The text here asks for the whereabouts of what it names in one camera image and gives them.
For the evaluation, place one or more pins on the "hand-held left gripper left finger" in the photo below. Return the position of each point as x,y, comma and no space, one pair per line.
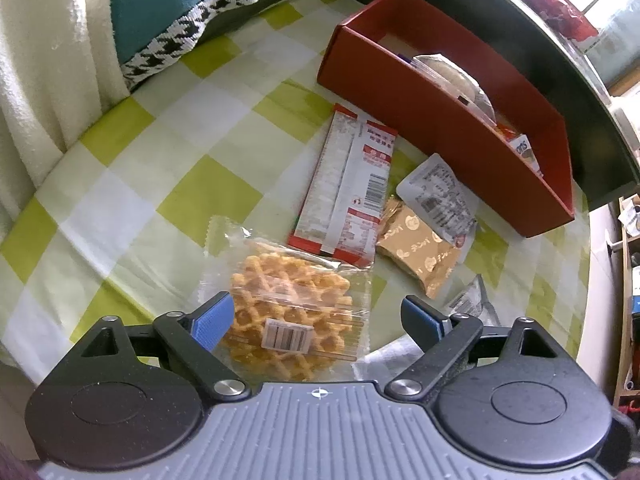
215,320

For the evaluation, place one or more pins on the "gold snack packet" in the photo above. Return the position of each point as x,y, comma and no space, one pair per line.
420,245

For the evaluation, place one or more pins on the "white fluffy blanket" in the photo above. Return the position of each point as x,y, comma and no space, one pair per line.
50,60

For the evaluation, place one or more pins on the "red box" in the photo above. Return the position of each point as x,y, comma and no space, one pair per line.
450,160

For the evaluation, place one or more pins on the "purple snack packet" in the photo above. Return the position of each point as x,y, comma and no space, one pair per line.
406,57

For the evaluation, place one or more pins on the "dark maroon clothing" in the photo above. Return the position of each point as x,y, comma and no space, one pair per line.
12,465

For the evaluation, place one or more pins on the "silver grey snack packet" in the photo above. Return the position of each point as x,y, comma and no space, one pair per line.
435,190

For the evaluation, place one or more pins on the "wooden shelf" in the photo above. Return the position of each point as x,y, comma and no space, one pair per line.
625,310

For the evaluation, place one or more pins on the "teal blanket with houndstooth trim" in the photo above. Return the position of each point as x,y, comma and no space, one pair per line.
160,0

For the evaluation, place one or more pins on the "red bag of fruit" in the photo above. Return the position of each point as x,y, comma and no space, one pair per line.
565,10

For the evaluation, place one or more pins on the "long white red snack packet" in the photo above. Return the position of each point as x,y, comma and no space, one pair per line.
345,185

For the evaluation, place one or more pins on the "red yellow gummy packet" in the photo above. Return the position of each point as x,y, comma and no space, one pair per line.
505,132

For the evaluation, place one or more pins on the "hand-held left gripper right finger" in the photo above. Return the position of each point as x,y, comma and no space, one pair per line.
422,325

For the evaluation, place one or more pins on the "waffle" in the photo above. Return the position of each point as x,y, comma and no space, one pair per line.
290,285

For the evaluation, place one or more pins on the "round white cake packet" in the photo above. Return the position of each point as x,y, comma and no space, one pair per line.
455,77

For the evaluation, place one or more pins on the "grey wafer packet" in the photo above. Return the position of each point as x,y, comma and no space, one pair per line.
525,152

